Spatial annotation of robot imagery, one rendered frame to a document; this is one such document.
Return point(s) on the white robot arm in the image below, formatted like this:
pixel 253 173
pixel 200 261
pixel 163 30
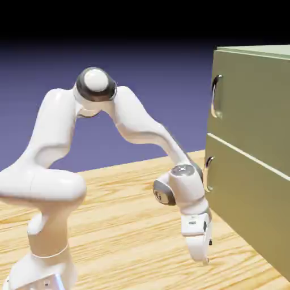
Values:
pixel 126 113

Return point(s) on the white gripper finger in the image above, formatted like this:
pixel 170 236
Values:
pixel 205 261

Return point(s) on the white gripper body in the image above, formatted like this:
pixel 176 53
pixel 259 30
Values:
pixel 197 245

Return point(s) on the olive green cabinet door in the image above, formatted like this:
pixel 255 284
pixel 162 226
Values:
pixel 247 204
pixel 253 104

